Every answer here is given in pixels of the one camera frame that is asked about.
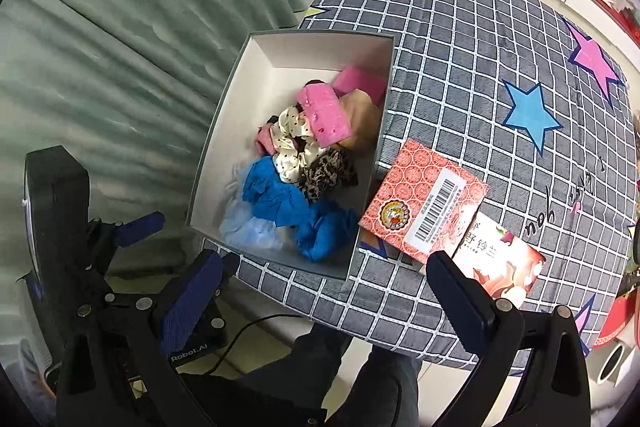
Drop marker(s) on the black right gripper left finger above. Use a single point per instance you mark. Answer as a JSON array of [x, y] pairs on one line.
[[116, 369]]

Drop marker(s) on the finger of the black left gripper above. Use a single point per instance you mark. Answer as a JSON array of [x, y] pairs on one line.
[[140, 229]]

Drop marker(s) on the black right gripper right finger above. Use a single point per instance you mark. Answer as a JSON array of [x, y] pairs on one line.
[[553, 390]]

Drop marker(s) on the red patterned carton box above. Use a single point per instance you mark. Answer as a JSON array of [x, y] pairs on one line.
[[427, 203]]

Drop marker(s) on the blue fabric piece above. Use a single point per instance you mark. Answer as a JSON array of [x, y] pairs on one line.
[[271, 199]]

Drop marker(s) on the cream satin scrunchie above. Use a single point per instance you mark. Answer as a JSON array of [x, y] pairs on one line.
[[295, 144]]

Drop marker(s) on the blue cloth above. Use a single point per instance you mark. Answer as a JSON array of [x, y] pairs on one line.
[[328, 228]]

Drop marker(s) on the leopard print scrunchie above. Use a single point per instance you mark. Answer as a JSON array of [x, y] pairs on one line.
[[334, 169]]

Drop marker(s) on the pink sponge block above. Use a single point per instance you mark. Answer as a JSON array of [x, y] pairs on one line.
[[354, 78], [327, 120]]

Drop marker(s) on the pink sock with navy cuff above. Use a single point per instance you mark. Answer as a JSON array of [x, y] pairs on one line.
[[263, 142]]

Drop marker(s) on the white cylinder speaker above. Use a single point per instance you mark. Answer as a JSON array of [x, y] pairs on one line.
[[613, 361]]

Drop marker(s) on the red round tray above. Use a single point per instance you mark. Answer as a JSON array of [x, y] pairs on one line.
[[624, 310]]

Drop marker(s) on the white cardboard storage box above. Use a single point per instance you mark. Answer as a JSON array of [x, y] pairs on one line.
[[270, 70]]

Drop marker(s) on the person's dark trouser leg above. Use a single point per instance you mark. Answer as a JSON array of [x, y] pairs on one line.
[[290, 391]]

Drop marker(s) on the grey checked star tablecloth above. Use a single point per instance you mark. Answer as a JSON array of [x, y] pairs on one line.
[[508, 90]]

